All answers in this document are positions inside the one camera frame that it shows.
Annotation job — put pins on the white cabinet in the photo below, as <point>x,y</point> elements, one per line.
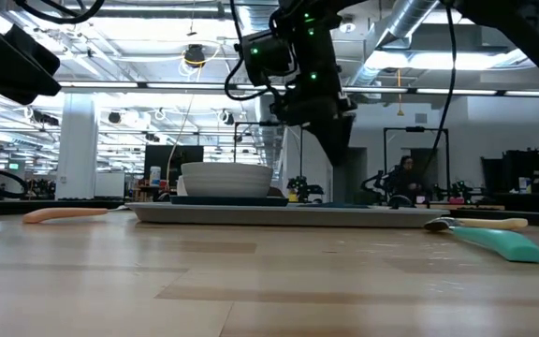
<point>109,185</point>

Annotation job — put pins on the silver ventilation duct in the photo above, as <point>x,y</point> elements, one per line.
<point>405,19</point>

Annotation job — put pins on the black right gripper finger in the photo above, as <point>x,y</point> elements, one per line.
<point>337,140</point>

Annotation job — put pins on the person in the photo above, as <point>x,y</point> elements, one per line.
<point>403,180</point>

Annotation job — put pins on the white pillar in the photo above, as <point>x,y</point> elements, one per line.
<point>77,150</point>

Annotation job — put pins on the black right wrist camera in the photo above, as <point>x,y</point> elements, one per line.
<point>265,54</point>

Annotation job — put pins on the grey serving tray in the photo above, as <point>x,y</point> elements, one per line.
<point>274,216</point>

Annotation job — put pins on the yellow hanging pendant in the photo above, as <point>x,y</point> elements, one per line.
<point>400,112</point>

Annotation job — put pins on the dark navy plate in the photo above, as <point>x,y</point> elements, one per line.
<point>227,201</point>

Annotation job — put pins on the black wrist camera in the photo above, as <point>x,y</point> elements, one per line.
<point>265,54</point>
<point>35,51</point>

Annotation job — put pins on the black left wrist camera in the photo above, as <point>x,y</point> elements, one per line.
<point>35,51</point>

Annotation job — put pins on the black monitor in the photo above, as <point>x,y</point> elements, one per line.
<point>162,161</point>

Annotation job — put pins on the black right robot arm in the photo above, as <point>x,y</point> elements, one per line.
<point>531,37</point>

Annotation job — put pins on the grey door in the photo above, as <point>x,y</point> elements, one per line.
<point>356,178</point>

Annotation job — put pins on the white ribbed bowl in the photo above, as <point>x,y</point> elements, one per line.
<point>227,180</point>

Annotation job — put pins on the white mug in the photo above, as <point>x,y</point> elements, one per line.
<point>181,187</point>

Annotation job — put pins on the black background robot arm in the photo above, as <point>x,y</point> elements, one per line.
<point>459,192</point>
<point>304,189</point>

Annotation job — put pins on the black metal frame stand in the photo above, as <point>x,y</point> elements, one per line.
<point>251,123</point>
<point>414,128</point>

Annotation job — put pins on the wall vent grille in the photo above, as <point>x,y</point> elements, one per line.
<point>420,118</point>

